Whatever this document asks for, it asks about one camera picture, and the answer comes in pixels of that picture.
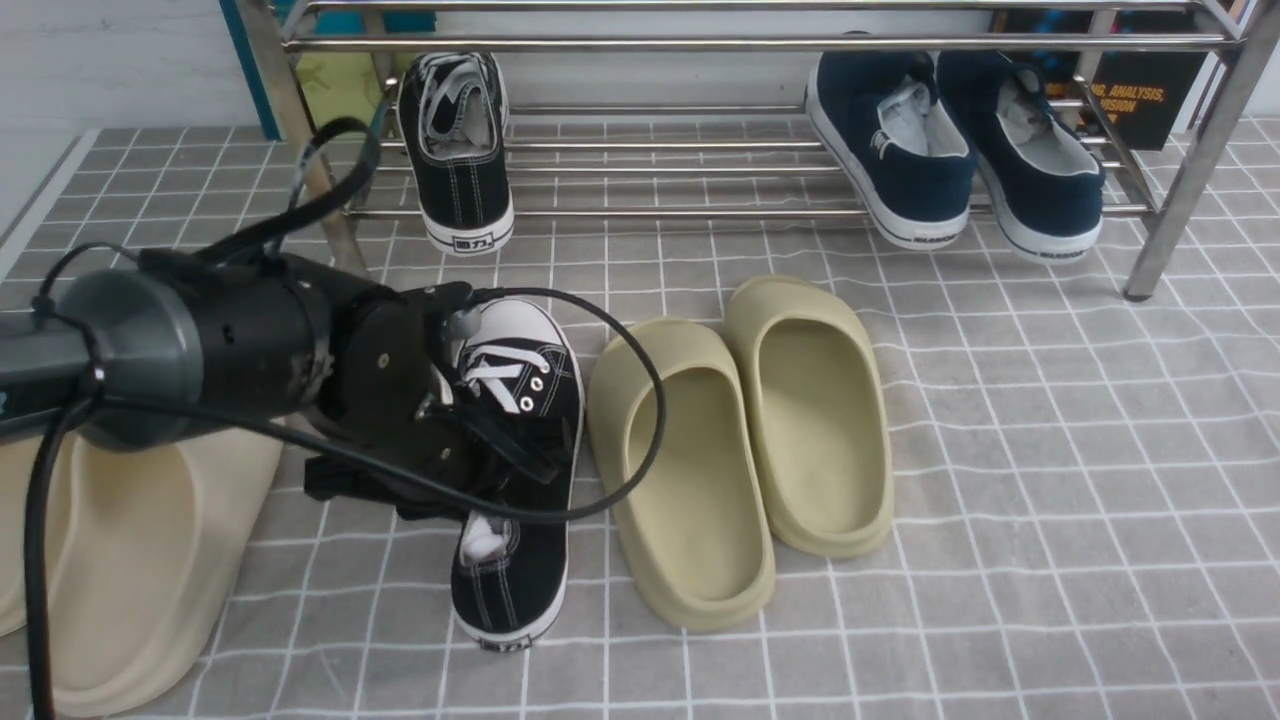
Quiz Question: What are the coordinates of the olive foam slipper left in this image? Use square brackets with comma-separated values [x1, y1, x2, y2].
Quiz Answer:
[613, 316, 776, 632]

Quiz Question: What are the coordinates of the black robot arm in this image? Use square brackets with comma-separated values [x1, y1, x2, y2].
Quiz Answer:
[3, 251, 573, 520]

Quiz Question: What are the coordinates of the cream foam slipper left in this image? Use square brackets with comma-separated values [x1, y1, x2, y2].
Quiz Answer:
[1, 432, 77, 635]

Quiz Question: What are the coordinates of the metal shoe rack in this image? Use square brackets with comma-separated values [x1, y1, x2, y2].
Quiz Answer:
[219, 1, 1277, 304]

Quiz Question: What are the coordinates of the yellow-green object behind rack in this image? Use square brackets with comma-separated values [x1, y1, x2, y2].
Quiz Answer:
[294, 53, 381, 129]

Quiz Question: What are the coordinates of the olive foam slipper right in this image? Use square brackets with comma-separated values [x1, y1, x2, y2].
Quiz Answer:
[726, 275, 893, 559]

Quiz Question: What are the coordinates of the black box orange text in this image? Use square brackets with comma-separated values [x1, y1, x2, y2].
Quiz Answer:
[989, 6, 1208, 151]

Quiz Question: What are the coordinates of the navy slip-on shoe left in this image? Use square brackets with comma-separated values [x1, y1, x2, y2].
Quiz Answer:
[805, 51, 978, 251]

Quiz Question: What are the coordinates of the navy slip-on shoe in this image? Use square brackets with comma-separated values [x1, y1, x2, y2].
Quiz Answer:
[805, 51, 978, 251]
[936, 50, 1106, 265]

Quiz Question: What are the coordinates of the navy slip-on shoe right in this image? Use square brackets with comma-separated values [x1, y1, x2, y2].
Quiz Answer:
[936, 50, 1106, 265]

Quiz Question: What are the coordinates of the cream foam slipper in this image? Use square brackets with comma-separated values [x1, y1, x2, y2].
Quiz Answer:
[1, 432, 77, 635]
[47, 429, 283, 717]

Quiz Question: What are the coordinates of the cream foam slipper right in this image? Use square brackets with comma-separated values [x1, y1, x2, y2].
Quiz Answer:
[47, 429, 283, 717]

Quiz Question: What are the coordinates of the olive foam slipper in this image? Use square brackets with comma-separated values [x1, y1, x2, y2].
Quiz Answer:
[726, 275, 893, 559]
[613, 316, 776, 632]

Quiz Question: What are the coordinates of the black cable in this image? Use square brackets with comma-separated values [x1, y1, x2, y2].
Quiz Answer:
[22, 115, 669, 720]

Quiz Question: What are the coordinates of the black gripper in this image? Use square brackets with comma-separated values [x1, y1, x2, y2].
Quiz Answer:
[303, 282, 561, 520]

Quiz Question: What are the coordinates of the black canvas sneaker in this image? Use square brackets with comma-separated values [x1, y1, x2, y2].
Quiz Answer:
[396, 53, 515, 256]
[451, 299, 584, 652]

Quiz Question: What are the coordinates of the grey checked floor mat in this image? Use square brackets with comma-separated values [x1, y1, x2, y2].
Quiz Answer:
[0, 118, 1280, 720]

